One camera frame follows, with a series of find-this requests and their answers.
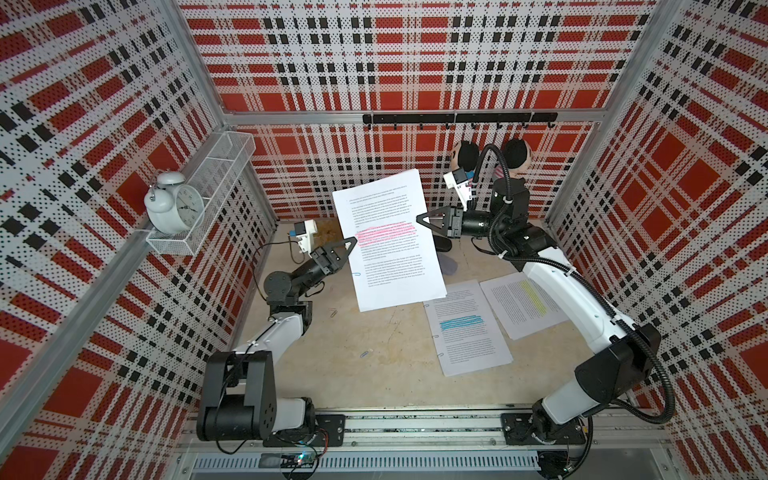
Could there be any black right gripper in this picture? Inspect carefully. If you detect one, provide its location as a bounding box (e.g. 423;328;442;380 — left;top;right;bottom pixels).
419;206;509;240

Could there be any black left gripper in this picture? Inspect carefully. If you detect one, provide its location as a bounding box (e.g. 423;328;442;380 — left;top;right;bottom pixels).
291;238;355;301

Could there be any document with pink highlight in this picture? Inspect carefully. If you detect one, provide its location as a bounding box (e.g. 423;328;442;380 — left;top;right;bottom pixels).
332;169;447;312

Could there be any document with yellow highlight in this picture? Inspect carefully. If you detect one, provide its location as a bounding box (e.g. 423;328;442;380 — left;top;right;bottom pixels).
480;273;568;340

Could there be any document with blue highlight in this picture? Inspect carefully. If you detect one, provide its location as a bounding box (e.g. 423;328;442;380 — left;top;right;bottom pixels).
424;280;513;377

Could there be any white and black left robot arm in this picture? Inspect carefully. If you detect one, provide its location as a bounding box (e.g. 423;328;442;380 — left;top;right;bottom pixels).
196;236;357;443

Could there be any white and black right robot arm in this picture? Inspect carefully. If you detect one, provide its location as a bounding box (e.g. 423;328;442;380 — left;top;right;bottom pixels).
416;170;676;444

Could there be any black glasses case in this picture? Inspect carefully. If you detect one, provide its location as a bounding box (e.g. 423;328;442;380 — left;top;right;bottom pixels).
433;235;453;253

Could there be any grey glasses case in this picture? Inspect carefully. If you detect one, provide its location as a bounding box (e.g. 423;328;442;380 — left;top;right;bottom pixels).
437;252;458;276

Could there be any doll with pink striped shirt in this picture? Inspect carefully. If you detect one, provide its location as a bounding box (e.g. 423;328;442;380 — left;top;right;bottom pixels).
450;140;480;178

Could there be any doll with blue trousers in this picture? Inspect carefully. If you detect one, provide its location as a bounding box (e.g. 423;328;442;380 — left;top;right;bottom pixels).
501;138;532;179

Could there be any white alarm clock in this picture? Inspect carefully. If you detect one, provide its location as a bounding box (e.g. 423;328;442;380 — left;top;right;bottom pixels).
144;171;205;235

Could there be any green circuit board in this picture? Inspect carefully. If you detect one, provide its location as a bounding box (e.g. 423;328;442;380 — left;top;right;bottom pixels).
258;452;317;470

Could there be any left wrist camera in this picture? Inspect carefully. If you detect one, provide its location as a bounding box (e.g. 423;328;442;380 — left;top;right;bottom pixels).
289;220;318;253

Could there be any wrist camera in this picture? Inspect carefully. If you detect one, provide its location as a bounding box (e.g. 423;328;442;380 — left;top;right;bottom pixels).
289;220;318;253
443;167;474;211

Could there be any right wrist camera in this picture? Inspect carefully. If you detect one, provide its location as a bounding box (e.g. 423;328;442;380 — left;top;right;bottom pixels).
443;167;474;211

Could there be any black hook rail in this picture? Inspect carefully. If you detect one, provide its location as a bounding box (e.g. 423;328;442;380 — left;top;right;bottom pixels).
362;112;558;126

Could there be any white wire mesh shelf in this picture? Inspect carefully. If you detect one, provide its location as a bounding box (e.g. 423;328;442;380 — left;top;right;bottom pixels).
147;131;255;256

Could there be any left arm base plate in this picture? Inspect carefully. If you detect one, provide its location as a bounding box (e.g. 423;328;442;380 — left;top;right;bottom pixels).
263;413;346;449

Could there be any aluminium front rail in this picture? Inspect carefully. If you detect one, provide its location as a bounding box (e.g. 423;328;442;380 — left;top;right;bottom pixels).
168;405;685;479

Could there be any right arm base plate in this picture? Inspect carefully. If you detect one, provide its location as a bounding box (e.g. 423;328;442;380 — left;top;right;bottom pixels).
501;411;586;446

